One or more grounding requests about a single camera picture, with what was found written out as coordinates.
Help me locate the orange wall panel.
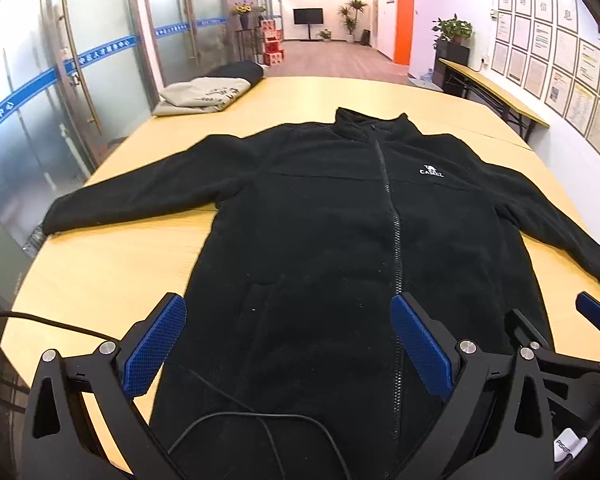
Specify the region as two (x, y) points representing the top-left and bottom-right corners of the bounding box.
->
(394, 0), (417, 67)

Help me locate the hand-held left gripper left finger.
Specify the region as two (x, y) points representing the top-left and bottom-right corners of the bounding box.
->
(20, 292), (188, 480)

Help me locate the folded black garment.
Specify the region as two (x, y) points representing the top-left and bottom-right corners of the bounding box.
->
(207, 60), (267, 92)

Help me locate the stack of red boxes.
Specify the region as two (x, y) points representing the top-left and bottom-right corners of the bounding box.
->
(259, 19), (286, 66)

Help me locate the tall potted plant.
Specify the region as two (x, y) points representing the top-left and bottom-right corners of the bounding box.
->
(337, 0), (368, 43)

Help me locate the sunflower bouquet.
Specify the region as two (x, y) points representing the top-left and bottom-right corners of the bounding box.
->
(232, 2), (267, 31)

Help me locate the black television screen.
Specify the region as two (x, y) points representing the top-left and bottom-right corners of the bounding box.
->
(293, 7), (325, 26)

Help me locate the black fleece jacket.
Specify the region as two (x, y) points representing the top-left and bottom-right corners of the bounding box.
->
(42, 106), (600, 480)

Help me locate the long metal door handle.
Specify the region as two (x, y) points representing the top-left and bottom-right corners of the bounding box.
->
(175, 0), (201, 66)
(60, 0), (103, 136)

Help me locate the black cable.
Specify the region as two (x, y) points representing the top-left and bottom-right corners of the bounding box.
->
(0, 310), (353, 480)

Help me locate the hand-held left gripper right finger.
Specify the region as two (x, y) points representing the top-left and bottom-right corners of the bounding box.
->
(389, 292), (556, 480)

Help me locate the black metal stand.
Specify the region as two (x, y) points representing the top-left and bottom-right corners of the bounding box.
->
(235, 29), (266, 63)

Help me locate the narrow wooden folding table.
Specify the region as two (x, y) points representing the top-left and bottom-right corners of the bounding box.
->
(437, 57), (551, 143)

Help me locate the leafy green plant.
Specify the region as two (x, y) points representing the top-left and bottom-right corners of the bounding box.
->
(431, 14), (474, 45)

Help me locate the folded beige garment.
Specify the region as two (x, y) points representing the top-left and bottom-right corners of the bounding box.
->
(152, 76), (253, 117)

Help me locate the wall of framed certificates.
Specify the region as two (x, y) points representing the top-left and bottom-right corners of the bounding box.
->
(490, 0), (600, 181)

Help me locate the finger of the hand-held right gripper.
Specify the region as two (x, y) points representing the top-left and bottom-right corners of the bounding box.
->
(505, 308), (553, 356)
(575, 291), (600, 348)

